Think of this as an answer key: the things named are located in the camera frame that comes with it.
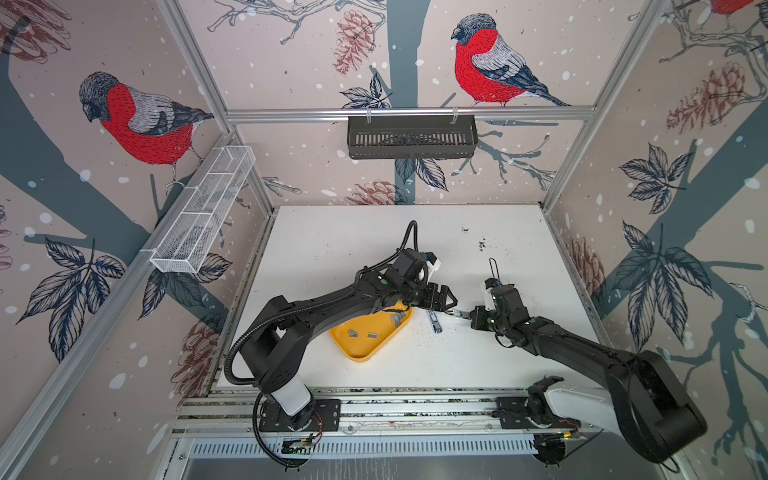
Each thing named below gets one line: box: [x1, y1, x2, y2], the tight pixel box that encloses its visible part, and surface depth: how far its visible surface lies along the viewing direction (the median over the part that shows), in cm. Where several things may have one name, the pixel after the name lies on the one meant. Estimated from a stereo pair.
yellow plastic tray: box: [328, 301, 415, 363], surface depth 89 cm
